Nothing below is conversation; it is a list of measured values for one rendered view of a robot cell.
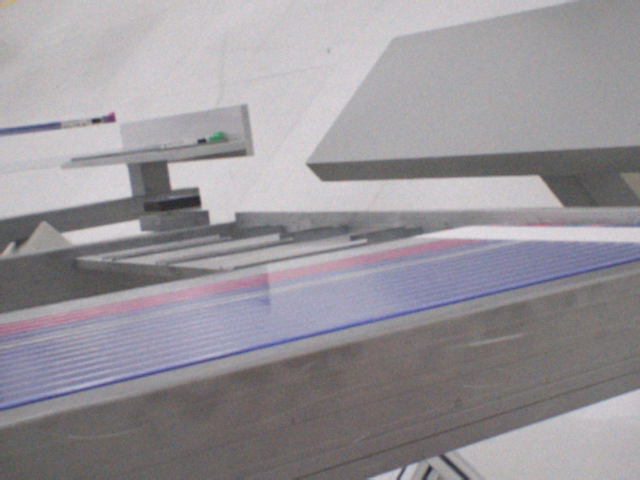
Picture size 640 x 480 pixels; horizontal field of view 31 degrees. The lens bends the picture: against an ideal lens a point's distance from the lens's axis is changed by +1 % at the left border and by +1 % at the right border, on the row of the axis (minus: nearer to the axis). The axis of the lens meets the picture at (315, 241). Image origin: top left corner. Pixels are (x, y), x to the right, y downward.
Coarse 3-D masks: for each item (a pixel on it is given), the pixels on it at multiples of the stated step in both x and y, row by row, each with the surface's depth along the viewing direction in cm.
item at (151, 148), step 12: (144, 144) 137; (156, 144) 138; (72, 156) 132; (84, 156) 133; (96, 156) 134; (108, 156) 134; (120, 156) 135; (0, 168) 127; (12, 168) 128; (24, 168) 129; (36, 168) 129
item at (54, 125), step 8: (104, 120) 155; (112, 120) 155; (0, 128) 146; (8, 128) 147; (16, 128) 147; (24, 128) 148; (32, 128) 149; (40, 128) 149; (48, 128) 150; (56, 128) 151; (0, 136) 146
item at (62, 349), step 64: (320, 256) 80; (384, 256) 76; (448, 256) 72; (512, 256) 69; (576, 256) 66; (0, 320) 65; (64, 320) 62; (128, 320) 60; (192, 320) 57; (256, 320) 55; (320, 320) 53; (0, 384) 46; (64, 384) 45
